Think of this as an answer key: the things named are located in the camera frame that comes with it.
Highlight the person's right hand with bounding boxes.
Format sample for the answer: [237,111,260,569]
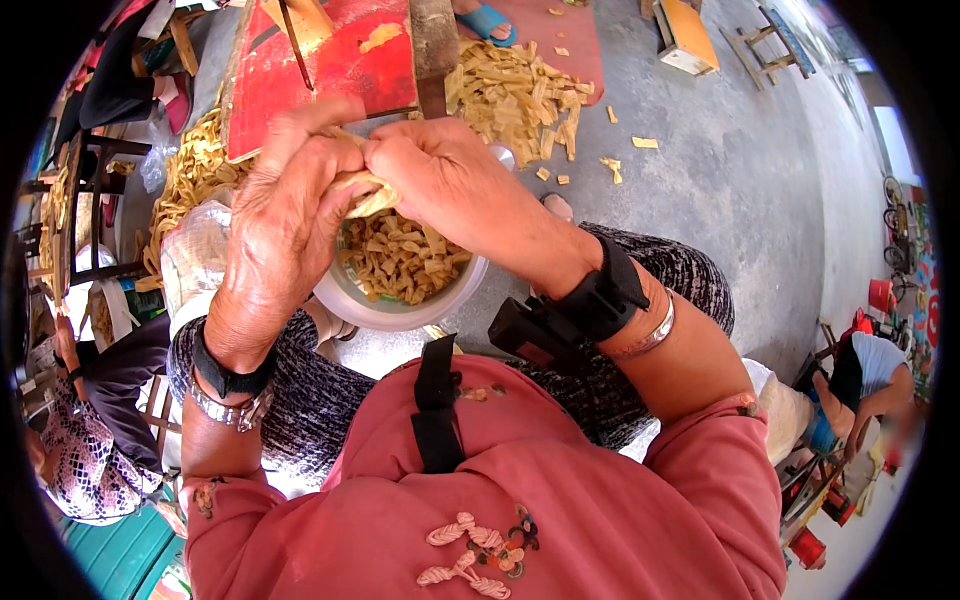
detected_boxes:
[363,117,606,301]

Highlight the person's left hand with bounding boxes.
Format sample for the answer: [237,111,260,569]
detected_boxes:
[204,96,370,375]

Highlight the yellow tofu skin strip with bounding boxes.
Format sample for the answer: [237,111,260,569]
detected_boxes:
[328,169,403,221]

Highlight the red wooden chopping board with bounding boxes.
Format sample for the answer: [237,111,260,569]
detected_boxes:
[220,0,421,165]

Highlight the heap of knotted tofu strips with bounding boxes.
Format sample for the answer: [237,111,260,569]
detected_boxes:
[339,210,474,306]

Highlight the brown chopping blade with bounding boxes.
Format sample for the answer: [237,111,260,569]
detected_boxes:
[408,0,461,121]

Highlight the pile of cut tofu strips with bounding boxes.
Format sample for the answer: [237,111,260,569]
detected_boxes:
[408,37,598,171]

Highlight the dark thin rod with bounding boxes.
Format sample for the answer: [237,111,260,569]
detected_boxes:
[276,0,318,94]

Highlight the white plastic bowl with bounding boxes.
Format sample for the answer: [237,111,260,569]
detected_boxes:
[312,208,490,333]

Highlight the heap of long tofu sheets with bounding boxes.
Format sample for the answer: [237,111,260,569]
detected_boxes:
[133,105,252,294]

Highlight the red floor mat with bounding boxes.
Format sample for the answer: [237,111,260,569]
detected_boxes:
[457,0,606,108]

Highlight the clear plastic bag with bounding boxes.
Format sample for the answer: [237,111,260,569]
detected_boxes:
[159,198,235,320]

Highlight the person's legs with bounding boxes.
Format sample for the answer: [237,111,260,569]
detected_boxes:
[166,191,737,485]

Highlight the black wrist band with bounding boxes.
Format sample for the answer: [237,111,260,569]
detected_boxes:
[487,235,652,370]
[190,321,280,400]

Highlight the scattered tofu pieces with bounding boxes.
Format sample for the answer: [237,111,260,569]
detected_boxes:
[534,6,661,187]

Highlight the silver wrist watch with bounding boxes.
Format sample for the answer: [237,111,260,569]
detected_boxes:
[186,373,276,434]

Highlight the yellow wooden stool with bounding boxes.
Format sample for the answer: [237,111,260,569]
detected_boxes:
[649,0,722,78]

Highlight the person's body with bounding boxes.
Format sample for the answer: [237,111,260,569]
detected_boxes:
[180,333,789,600]

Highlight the small wooden stool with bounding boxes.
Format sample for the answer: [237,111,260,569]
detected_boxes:
[720,4,817,93]

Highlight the teal bench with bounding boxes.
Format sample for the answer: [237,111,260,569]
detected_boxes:
[58,501,187,600]

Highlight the bicycle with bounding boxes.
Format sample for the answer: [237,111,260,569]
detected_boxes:
[880,174,918,277]

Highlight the dark wooden frame table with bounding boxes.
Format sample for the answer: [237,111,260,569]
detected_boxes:
[15,129,155,301]

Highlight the silver bracelet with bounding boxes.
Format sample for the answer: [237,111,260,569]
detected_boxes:
[600,288,677,361]

